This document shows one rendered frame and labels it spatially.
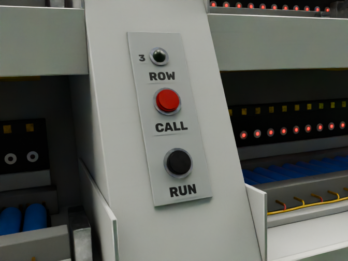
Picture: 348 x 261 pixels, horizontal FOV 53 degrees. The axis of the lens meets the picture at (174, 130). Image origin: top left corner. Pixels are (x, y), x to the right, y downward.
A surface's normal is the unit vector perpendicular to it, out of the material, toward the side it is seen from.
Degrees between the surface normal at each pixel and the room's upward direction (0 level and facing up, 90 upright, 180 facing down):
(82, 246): 113
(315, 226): 23
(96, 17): 90
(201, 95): 90
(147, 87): 90
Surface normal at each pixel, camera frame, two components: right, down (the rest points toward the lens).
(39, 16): 0.36, 0.11
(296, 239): -0.04, -0.99
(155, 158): 0.31, -0.29
